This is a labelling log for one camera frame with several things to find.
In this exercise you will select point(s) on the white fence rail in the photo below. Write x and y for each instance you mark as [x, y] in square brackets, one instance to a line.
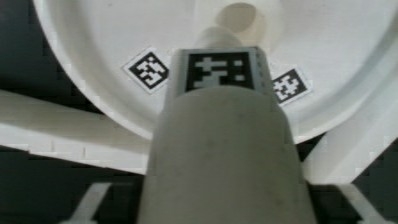
[67, 134]
[355, 141]

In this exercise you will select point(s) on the white round table top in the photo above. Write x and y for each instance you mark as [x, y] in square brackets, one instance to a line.
[329, 39]

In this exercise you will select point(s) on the white cylindrical table leg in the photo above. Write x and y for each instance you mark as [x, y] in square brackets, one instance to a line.
[224, 177]

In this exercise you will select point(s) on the white front fence rail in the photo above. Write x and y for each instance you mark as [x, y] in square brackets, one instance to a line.
[67, 134]

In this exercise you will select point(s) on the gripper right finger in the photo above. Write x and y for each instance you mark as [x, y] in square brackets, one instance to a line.
[362, 206]

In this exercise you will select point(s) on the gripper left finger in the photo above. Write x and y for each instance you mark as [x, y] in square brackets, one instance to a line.
[82, 216]

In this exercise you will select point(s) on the white right fence rail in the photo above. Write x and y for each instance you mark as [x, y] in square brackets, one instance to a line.
[355, 141]

